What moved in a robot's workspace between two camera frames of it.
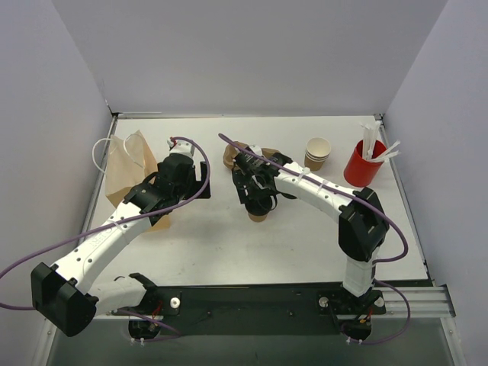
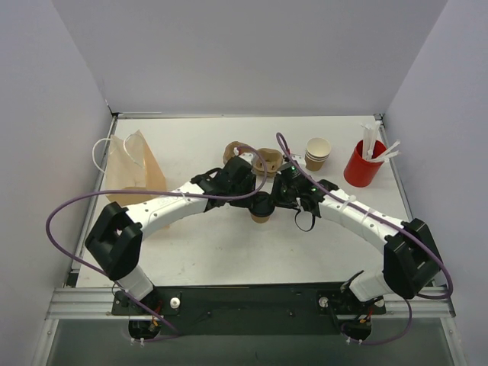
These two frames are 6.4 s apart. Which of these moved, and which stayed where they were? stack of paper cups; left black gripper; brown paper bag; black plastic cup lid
Moved: left black gripper
Stayed: stack of paper cups; brown paper bag; black plastic cup lid
